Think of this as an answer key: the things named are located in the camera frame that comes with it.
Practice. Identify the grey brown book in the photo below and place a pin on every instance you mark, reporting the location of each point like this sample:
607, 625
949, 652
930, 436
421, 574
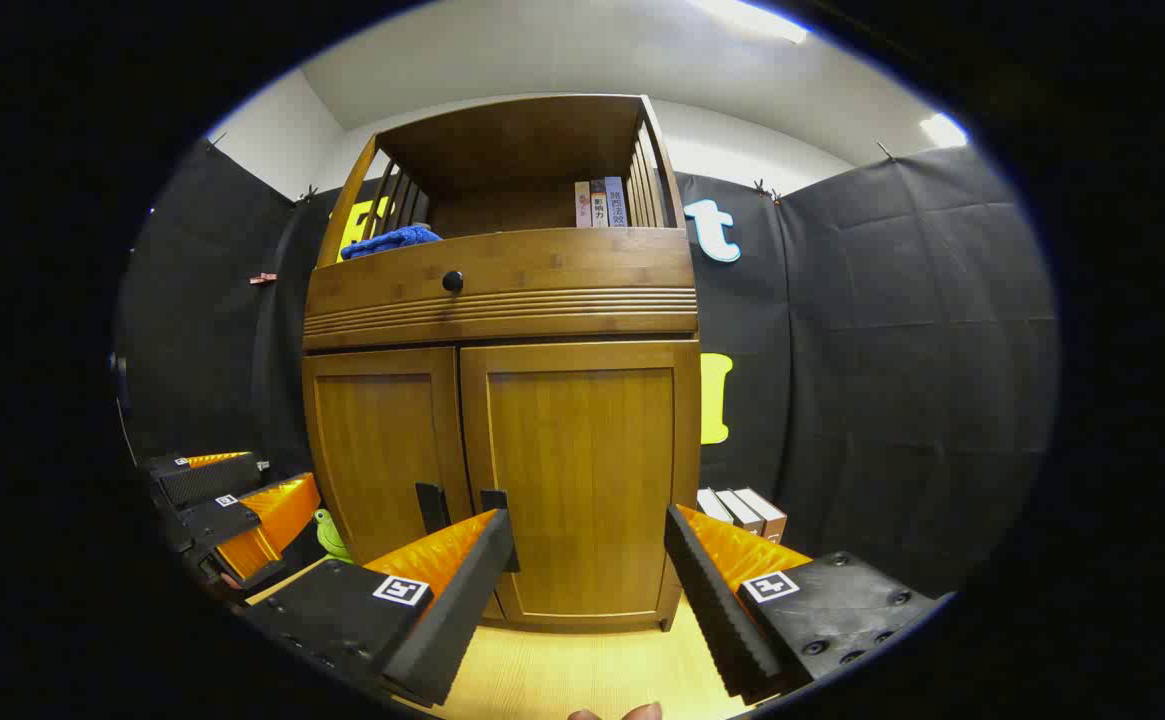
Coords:
739, 512

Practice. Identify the pale green book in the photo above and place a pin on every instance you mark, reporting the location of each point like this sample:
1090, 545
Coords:
712, 505

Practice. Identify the small red clip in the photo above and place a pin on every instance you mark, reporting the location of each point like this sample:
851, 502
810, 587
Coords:
263, 278

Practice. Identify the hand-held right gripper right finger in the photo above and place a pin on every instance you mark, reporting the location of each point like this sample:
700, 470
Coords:
712, 600

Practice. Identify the wooden shoe cabinet door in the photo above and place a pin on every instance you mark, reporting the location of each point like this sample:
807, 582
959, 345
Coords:
382, 440
587, 470

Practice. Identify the green toy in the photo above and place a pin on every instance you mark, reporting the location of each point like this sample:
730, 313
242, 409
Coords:
330, 535

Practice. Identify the lavender spine book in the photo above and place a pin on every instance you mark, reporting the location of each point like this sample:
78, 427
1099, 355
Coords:
617, 203

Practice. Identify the beige spine book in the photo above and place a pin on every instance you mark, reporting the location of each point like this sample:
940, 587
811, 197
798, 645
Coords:
582, 205

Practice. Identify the grey spine book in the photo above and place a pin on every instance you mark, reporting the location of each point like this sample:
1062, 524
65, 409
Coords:
599, 205

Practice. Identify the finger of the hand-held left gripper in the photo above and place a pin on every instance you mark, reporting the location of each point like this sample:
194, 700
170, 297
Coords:
207, 482
272, 520

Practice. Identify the black round drawer knob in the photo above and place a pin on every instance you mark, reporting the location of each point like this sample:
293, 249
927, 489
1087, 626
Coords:
452, 281

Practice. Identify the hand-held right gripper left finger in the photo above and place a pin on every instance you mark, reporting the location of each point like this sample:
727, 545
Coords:
462, 600

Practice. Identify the blue cloth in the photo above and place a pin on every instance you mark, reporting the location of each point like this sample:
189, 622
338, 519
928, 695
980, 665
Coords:
392, 240

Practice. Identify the wooden double-door shoe cabinet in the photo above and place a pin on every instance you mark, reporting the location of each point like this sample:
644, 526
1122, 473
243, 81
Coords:
512, 140

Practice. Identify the wooden drawer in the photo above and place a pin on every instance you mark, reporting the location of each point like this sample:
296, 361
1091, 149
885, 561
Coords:
562, 270

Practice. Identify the ceiling light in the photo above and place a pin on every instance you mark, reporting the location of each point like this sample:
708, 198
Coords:
944, 130
752, 18

